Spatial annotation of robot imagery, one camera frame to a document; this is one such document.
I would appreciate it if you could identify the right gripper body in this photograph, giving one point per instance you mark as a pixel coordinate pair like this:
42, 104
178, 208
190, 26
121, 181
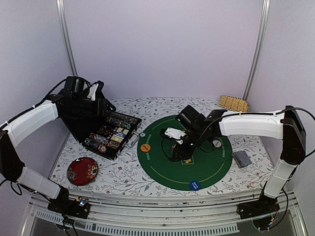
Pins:
196, 138

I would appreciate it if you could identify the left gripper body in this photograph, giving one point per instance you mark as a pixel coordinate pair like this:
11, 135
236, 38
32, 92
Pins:
78, 101

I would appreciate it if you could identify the white dealer button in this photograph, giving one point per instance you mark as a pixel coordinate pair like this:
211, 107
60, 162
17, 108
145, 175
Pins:
217, 143

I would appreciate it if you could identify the orange big blind button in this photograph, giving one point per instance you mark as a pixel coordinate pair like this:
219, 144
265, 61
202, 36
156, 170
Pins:
145, 148

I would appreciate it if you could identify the blue small blind button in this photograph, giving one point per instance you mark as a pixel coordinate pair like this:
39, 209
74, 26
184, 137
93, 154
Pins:
195, 185

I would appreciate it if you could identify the red five chip stack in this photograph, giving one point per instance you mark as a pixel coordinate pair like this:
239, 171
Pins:
102, 148

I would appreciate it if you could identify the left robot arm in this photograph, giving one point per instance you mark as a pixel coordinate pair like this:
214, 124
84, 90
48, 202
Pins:
15, 132

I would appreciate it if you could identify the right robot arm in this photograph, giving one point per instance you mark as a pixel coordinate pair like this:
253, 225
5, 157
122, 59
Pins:
284, 125

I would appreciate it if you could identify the green round poker mat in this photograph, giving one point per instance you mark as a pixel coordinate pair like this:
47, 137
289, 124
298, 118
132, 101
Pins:
182, 166

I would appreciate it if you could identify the woven bamboo tray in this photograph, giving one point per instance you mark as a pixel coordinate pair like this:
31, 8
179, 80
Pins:
234, 104

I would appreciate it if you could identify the black poker chip case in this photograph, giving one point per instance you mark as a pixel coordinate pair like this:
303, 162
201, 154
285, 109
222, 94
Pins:
92, 122

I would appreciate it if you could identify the grey playing card deck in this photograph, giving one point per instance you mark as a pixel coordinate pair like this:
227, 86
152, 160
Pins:
241, 158

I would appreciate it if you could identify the yellow playing card box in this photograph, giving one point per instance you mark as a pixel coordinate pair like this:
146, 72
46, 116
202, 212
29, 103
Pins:
119, 134

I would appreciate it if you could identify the red floral plate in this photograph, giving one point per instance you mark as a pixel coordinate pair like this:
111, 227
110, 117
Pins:
82, 171

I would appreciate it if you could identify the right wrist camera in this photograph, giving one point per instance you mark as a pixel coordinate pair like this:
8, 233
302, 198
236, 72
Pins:
175, 134

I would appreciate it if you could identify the left metal frame post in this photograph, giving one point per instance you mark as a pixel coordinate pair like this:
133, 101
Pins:
66, 37

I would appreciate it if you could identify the metal frame post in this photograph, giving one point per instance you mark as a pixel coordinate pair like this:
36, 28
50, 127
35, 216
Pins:
66, 37
258, 47

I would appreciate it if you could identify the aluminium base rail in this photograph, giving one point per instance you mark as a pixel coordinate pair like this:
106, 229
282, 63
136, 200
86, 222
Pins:
208, 215

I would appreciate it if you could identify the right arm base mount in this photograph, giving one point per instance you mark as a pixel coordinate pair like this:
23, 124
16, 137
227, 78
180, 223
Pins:
265, 209

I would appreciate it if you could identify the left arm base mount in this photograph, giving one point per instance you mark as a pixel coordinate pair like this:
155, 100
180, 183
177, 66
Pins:
79, 207

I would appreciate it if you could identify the right metal frame post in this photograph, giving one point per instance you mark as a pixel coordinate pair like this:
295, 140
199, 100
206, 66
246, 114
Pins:
258, 47

